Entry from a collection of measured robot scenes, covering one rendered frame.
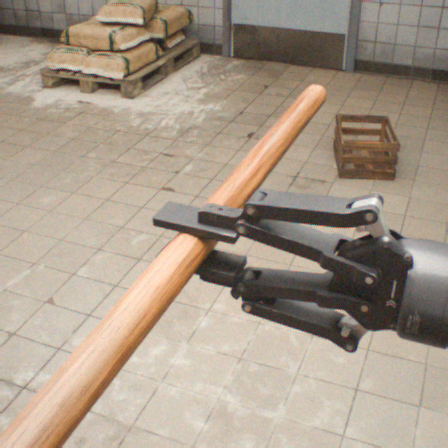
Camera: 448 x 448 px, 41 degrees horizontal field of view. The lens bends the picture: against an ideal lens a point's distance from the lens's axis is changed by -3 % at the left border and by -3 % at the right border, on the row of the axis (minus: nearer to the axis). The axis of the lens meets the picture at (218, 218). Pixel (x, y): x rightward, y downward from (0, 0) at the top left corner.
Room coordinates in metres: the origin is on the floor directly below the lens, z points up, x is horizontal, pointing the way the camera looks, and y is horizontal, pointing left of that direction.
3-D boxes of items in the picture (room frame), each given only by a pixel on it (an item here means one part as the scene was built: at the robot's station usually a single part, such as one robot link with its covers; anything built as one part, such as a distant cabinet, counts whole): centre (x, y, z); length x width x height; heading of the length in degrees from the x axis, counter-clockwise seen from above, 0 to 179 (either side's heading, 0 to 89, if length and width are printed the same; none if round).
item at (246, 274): (0.41, -0.01, 1.16); 0.05 x 0.01 x 0.03; 68
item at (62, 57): (4.62, 1.04, 0.22); 0.62 x 0.36 x 0.15; 163
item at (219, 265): (0.42, 0.01, 1.17); 0.07 x 0.03 x 0.01; 68
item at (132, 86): (4.83, 0.75, 0.07); 1.20 x 0.80 x 0.14; 158
